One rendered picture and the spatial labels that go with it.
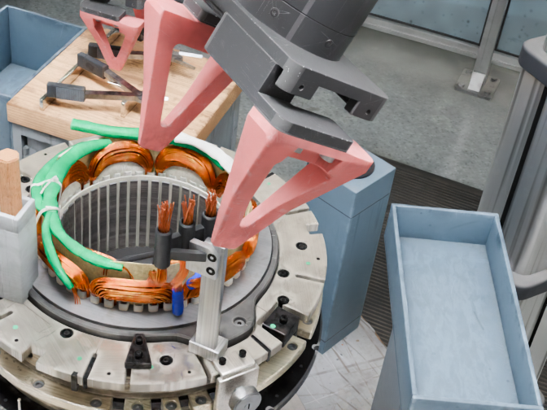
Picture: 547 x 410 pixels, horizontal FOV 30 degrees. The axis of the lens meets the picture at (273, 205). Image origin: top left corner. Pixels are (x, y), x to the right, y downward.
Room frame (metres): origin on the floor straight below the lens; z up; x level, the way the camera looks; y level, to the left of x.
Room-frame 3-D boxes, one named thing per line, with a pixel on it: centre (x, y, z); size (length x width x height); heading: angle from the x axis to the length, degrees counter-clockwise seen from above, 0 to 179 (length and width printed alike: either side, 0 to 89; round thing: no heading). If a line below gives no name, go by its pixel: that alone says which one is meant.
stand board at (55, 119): (0.94, 0.17, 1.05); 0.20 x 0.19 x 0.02; 75
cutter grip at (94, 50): (0.96, 0.21, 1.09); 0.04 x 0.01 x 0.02; 90
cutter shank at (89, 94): (0.88, 0.18, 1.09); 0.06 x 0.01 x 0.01; 100
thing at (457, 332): (0.68, -0.18, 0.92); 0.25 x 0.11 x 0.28; 4
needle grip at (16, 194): (0.58, 0.20, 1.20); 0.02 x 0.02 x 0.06
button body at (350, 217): (0.89, -0.08, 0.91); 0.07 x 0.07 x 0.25; 52
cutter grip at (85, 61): (0.93, 0.22, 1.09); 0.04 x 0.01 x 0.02; 60
